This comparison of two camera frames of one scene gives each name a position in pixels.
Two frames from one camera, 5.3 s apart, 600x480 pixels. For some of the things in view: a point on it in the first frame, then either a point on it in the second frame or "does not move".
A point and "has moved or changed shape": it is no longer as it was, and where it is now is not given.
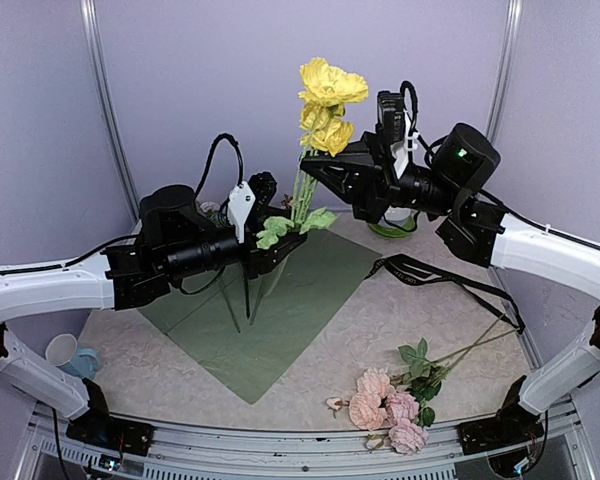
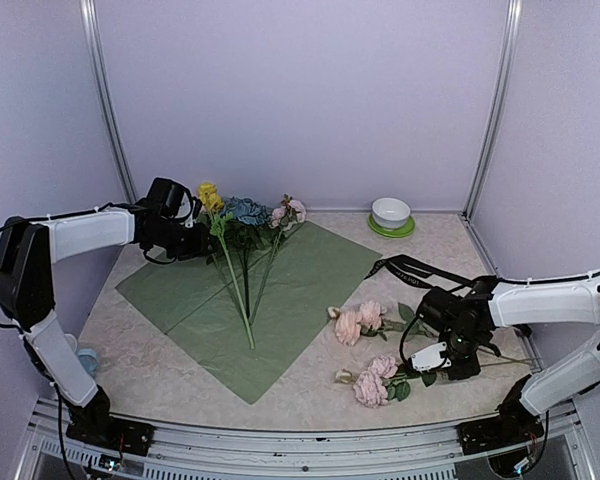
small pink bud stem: (210, 208) -> (288, 214)
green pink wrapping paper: (242, 328) does not move
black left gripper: (264, 256) -> (200, 244)
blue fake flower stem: (213, 217) has moved or changed shape
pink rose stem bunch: (398, 404) has moved or changed shape
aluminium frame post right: (507, 48) does not move
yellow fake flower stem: (327, 124) -> (213, 200)
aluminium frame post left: (92, 42) does not move
